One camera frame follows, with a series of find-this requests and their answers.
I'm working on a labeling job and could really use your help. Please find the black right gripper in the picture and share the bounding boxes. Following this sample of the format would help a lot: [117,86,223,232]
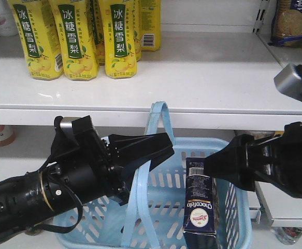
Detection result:
[204,122,302,199]

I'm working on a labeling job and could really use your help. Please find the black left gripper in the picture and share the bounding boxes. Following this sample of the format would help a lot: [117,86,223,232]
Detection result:
[40,116,175,205]

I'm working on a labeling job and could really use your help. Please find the light blue plastic basket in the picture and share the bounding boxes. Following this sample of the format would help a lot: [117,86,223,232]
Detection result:
[55,102,252,248]

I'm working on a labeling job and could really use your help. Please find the dark blue cookie box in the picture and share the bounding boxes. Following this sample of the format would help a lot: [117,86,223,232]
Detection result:
[182,157,218,248]

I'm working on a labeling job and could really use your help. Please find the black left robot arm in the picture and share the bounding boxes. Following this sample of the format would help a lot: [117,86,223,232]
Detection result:
[0,116,174,244]

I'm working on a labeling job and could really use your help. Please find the jar on bottom shelf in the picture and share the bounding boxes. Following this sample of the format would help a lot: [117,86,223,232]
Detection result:
[275,227,302,245]

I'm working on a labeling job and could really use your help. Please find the orange juice bottle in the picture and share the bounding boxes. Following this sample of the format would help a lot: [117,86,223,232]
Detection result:
[0,125,16,147]

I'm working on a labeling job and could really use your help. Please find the blue cracker package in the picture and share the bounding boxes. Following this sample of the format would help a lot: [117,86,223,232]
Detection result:
[271,0,302,48]

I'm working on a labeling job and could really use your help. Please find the yellow pear drink bottle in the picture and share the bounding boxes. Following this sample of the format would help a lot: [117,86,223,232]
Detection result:
[8,1,63,80]

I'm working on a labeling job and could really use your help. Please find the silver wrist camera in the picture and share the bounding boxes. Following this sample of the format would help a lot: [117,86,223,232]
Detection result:
[54,116,78,141]
[274,63,302,102]

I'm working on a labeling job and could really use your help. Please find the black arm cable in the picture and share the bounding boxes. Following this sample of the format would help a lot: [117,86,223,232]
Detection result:
[26,155,83,233]

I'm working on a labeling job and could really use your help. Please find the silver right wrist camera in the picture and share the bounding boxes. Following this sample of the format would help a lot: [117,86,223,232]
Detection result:
[274,63,302,102]

